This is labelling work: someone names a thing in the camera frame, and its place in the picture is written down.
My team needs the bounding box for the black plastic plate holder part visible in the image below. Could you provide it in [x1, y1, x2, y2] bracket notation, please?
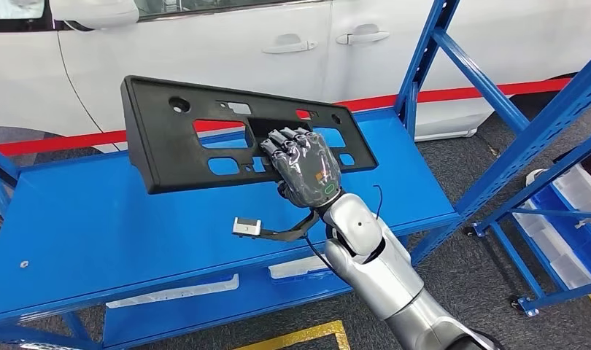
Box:
[120, 74, 379, 195]

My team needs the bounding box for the white car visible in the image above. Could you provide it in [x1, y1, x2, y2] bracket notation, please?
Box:
[0, 0, 591, 157]

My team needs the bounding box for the blue plastic bin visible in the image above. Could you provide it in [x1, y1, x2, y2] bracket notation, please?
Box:
[532, 185, 591, 271]

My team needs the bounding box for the translucent white bin stack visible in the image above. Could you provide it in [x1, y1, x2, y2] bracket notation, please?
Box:
[269, 254, 331, 280]

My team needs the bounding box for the yellow floor tape square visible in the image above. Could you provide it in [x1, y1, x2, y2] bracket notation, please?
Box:
[232, 320, 351, 350]

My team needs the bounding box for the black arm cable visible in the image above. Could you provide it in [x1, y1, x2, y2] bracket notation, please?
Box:
[304, 184, 385, 282]

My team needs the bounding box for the blue metal shelf rack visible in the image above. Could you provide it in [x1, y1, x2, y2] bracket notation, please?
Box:
[463, 128, 591, 319]
[0, 0, 591, 350]

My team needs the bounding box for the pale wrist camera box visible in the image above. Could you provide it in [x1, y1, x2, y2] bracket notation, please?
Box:
[232, 217, 262, 238]

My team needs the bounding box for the black camera bracket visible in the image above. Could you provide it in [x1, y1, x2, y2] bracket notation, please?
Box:
[256, 210, 322, 243]

